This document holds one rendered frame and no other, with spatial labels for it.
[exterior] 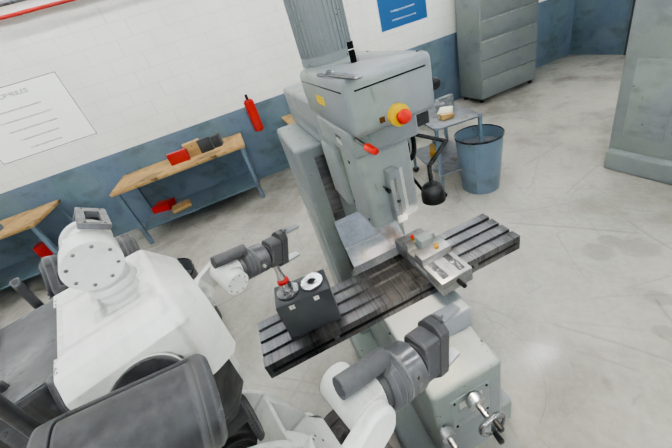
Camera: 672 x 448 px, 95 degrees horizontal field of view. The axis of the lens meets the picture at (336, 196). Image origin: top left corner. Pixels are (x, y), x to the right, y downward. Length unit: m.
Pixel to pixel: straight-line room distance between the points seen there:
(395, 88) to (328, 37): 0.40
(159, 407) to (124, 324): 0.16
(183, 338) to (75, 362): 0.11
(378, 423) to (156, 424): 0.29
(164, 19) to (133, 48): 0.56
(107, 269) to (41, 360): 0.13
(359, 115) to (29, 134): 5.29
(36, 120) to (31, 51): 0.85
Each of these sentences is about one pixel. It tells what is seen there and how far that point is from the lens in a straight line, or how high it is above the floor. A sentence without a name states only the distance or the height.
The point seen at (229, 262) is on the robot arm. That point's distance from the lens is 0.91.
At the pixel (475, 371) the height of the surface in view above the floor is 0.76.
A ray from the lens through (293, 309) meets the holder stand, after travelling 1.29.
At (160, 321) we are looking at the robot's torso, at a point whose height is 1.76.
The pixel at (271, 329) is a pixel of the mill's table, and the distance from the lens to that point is 1.48.
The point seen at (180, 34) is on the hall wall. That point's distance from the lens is 5.18.
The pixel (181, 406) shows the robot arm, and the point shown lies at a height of 1.75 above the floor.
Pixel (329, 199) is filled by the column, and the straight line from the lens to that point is 1.55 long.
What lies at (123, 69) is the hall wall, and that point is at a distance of 5.30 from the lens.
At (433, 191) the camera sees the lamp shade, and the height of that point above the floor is 1.51.
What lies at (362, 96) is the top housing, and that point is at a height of 1.84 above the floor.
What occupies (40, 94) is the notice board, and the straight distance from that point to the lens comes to 5.62.
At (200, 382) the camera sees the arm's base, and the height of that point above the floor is 1.75.
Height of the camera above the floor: 2.03
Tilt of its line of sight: 29 degrees down
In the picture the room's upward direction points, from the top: 18 degrees counter-clockwise
